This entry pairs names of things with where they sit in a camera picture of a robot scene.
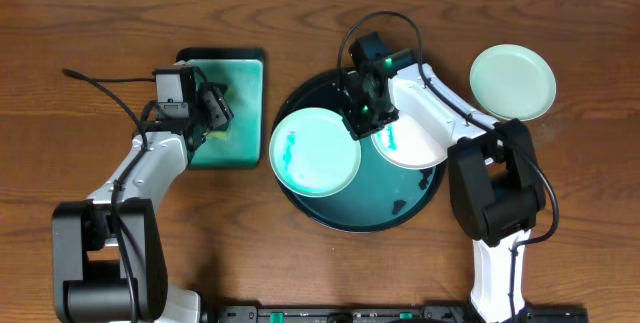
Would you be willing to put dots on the mint green plate with stain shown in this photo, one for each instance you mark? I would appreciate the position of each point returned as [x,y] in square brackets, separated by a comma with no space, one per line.
[312,153]

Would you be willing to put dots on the green yellow sponge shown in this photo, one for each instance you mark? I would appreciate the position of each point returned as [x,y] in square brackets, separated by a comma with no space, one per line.
[218,135]

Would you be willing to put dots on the round black tray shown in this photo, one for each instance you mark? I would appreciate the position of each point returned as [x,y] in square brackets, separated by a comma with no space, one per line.
[380,197]

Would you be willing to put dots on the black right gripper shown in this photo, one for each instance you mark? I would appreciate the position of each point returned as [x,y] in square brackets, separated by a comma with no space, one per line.
[357,127]

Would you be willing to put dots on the rectangular black soapy water tray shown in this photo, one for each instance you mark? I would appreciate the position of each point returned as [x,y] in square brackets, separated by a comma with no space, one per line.
[243,71]

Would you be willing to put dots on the white plate with green stain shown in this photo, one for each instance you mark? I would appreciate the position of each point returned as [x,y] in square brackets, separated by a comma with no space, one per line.
[407,145]

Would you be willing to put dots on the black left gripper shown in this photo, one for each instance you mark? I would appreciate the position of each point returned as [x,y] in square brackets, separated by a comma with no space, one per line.
[214,109]

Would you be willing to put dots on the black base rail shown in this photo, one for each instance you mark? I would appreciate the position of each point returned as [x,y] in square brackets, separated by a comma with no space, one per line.
[427,314]

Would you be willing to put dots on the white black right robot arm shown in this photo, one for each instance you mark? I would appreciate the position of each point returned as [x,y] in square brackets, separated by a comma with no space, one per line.
[496,186]

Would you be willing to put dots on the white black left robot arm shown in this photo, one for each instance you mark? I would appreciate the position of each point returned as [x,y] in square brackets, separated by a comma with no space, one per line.
[108,261]

